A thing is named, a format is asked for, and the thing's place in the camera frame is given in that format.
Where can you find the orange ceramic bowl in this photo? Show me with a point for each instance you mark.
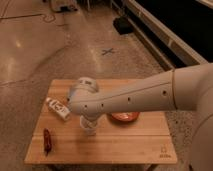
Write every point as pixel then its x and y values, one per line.
pixel 125 117

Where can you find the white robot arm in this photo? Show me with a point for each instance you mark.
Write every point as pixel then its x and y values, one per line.
pixel 188 89

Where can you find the wooden table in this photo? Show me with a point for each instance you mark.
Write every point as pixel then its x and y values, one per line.
pixel 144 141

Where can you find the long white shelf rail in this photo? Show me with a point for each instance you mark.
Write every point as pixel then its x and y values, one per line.
pixel 179 32

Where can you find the white plastic bottle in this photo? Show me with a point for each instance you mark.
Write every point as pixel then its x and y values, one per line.
pixel 60 109

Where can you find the black floor mat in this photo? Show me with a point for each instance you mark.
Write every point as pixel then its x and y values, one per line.
pixel 122 25

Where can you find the grey equipment on floor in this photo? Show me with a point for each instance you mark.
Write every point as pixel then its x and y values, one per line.
pixel 63 5

